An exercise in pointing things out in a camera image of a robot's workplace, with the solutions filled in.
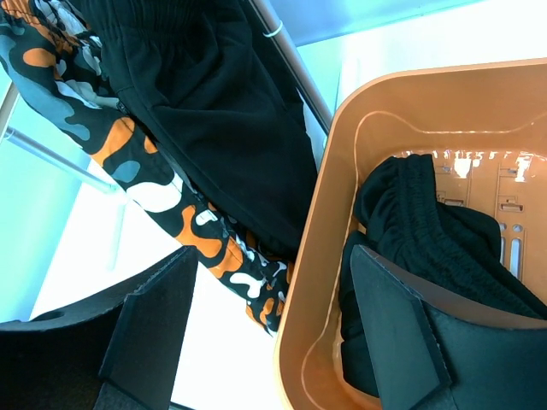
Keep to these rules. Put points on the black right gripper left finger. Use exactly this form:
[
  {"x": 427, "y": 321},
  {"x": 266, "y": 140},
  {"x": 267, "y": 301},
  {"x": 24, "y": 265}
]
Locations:
[{"x": 116, "y": 349}]

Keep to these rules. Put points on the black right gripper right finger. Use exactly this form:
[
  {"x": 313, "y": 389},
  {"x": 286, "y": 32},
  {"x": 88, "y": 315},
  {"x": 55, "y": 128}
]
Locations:
[{"x": 433, "y": 349}]

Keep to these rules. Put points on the black shorts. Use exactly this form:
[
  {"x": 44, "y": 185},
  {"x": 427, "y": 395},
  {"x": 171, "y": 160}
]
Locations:
[
  {"x": 193, "y": 75},
  {"x": 454, "y": 247}
]

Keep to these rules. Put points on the orange camouflage shorts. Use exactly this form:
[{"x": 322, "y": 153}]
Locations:
[{"x": 52, "y": 56}]

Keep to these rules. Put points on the orange plastic laundry basket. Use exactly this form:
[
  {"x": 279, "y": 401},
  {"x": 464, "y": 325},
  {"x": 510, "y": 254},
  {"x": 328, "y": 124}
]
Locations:
[{"x": 485, "y": 128}]

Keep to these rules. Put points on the white and steel clothes rack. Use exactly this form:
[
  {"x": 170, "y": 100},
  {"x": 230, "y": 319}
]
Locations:
[{"x": 288, "y": 68}]

